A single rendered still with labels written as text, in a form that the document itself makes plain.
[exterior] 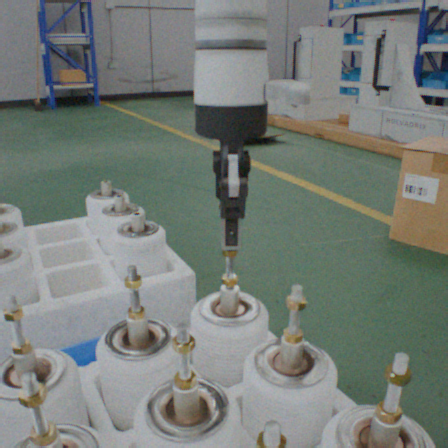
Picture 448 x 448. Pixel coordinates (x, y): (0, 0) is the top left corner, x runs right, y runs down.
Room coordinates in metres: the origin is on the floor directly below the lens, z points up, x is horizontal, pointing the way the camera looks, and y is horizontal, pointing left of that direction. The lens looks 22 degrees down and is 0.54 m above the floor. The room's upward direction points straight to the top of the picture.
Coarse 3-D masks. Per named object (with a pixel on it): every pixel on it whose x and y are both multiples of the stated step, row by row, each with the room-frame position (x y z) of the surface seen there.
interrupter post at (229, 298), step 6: (222, 288) 0.44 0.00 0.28; (234, 288) 0.43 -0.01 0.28; (222, 294) 0.43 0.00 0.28; (228, 294) 0.43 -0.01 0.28; (234, 294) 0.43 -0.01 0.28; (222, 300) 0.43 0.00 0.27; (228, 300) 0.43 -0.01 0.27; (234, 300) 0.43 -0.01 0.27; (222, 306) 0.43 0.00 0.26; (228, 306) 0.43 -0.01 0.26; (234, 306) 0.43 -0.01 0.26; (228, 312) 0.43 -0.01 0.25; (234, 312) 0.43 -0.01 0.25
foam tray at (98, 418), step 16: (272, 336) 0.48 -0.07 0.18; (80, 368) 0.41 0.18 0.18; (96, 368) 0.41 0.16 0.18; (192, 368) 0.41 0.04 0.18; (96, 384) 0.39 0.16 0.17; (240, 384) 0.38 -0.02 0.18; (96, 400) 0.35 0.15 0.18; (240, 400) 0.37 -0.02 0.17; (336, 400) 0.35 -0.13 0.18; (96, 416) 0.33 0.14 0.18; (112, 432) 0.31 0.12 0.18; (128, 432) 0.31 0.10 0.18
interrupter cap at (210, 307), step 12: (204, 300) 0.45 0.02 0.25; (216, 300) 0.45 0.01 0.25; (240, 300) 0.45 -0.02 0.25; (252, 300) 0.45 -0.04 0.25; (204, 312) 0.42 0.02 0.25; (216, 312) 0.43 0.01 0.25; (240, 312) 0.43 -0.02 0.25; (252, 312) 0.43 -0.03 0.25; (216, 324) 0.40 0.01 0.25; (228, 324) 0.40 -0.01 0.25; (240, 324) 0.40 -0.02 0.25
